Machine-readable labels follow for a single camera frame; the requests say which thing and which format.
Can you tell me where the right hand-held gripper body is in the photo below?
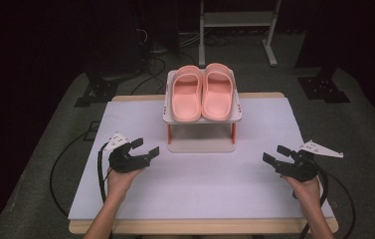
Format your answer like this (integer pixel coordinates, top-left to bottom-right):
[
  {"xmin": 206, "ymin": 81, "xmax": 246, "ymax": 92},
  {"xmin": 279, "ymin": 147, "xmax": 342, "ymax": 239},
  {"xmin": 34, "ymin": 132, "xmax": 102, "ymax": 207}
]
[{"xmin": 274, "ymin": 139, "xmax": 344, "ymax": 182}]

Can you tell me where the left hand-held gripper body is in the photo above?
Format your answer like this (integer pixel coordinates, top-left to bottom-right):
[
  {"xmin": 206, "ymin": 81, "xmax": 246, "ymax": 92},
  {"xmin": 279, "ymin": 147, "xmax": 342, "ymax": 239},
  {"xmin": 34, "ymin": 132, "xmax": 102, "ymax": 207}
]
[{"xmin": 103, "ymin": 132, "xmax": 152, "ymax": 174}]

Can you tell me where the white shoe rack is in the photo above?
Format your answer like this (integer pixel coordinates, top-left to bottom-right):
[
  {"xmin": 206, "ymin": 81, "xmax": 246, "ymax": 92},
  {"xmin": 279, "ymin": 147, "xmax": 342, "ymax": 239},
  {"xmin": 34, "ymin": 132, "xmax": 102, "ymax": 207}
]
[{"xmin": 162, "ymin": 68, "xmax": 243, "ymax": 154}]

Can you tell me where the pink rubber slipper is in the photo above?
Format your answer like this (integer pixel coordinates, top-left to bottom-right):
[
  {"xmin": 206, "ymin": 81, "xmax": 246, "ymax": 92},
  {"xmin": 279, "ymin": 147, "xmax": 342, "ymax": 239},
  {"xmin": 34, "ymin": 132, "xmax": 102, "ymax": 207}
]
[
  {"xmin": 201, "ymin": 62, "xmax": 236, "ymax": 121},
  {"xmin": 170, "ymin": 65, "xmax": 204, "ymax": 122}
]

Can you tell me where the person's left hand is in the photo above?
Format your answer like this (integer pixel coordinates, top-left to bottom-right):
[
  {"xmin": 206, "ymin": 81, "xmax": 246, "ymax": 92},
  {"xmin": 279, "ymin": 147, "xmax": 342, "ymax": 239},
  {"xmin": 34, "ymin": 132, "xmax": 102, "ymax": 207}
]
[{"xmin": 106, "ymin": 165, "xmax": 145, "ymax": 202}]

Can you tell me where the person's right hand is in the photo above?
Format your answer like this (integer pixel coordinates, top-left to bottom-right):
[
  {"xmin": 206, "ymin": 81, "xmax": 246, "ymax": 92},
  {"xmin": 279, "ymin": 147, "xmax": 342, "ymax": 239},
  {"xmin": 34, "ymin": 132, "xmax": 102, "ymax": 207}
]
[{"xmin": 281, "ymin": 174, "xmax": 322, "ymax": 204}]

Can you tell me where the white table mat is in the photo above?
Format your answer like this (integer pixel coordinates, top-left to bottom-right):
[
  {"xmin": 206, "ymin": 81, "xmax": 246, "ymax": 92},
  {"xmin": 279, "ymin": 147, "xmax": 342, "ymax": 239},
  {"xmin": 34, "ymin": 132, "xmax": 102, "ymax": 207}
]
[{"xmin": 68, "ymin": 97, "xmax": 335, "ymax": 221}]

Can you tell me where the black stand base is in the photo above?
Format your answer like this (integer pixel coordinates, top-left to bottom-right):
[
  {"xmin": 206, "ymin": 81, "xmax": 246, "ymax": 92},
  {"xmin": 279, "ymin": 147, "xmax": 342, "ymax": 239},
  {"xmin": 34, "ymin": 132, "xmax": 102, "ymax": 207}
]
[
  {"xmin": 296, "ymin": 65, "xmax": 352, "ymax": 105},
  {"xmin": 74, "ymin": 69, "xmax": 144, "ymax": 109}
]

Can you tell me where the wooden table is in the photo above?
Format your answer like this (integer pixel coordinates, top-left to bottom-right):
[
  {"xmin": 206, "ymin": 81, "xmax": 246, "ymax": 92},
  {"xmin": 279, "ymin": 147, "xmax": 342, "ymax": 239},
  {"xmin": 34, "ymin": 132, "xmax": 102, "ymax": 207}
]
[{"xmin": 68, "ymin": 92, "xmax": 339, "ymax": 235}]

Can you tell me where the white metal stand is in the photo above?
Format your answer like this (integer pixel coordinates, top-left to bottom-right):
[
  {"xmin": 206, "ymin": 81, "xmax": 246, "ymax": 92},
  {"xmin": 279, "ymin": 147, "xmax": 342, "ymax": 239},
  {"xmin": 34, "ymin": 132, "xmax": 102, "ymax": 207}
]
[{"xmin": 198, "ymin": 0, "xmax": 282, "ymax": 68}]

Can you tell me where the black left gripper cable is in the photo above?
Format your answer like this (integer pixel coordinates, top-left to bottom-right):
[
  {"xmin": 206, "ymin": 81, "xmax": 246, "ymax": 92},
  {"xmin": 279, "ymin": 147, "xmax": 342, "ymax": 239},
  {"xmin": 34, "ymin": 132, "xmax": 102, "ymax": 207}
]
[{"xmin": 49, "ymin": 130, "xmax": 113, "ymax": 239}]

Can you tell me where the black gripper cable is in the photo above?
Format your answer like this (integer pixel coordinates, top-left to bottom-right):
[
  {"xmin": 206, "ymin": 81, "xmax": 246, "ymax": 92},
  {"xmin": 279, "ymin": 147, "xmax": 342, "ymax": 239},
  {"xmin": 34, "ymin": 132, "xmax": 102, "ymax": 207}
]
[
  {"xmin": 290, "ymin": 167, "xmax": 357, "ymax": 239},
  {"xmin": 49, "ymin": 130, "xmax": 113, "ymax": 239}
]

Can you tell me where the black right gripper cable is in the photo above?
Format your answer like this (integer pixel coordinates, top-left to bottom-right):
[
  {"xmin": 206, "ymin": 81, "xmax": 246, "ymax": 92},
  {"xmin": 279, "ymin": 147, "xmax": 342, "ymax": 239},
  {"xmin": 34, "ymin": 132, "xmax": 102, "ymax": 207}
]
[{"xmin": 290, "ymin": 167, "xmax": 357, "ymax": 239}]

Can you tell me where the black floor cable tangle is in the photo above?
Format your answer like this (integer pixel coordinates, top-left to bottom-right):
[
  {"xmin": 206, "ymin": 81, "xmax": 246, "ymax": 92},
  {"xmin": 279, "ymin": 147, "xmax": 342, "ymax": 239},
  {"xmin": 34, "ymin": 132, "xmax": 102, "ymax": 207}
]
[{"xmin": 128, "ymin": 26, "xmax": 206, "ymax": 97}]

